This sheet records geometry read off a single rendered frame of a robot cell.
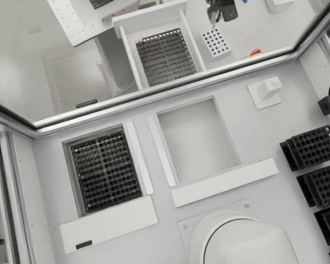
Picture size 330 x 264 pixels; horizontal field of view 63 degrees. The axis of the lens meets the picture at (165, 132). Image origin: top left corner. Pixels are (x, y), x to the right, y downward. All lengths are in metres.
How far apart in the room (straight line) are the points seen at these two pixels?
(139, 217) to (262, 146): 0.43
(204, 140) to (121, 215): 0.39
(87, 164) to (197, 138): 0.39
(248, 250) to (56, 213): 0.58
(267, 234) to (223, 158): 0.51
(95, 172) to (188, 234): 0.35
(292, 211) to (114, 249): 0.53
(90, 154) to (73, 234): 0.25
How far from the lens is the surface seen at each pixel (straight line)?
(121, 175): 0.89
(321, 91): 1.01
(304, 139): 0.86
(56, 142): 0.92
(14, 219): 0.78
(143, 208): 0.82
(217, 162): 0.97
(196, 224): 0.82
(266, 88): 0.88
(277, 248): 0.51
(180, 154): 0.96
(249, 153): 0.88
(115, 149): 0.91
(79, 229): 0.86
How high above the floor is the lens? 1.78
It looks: 75 degrees down
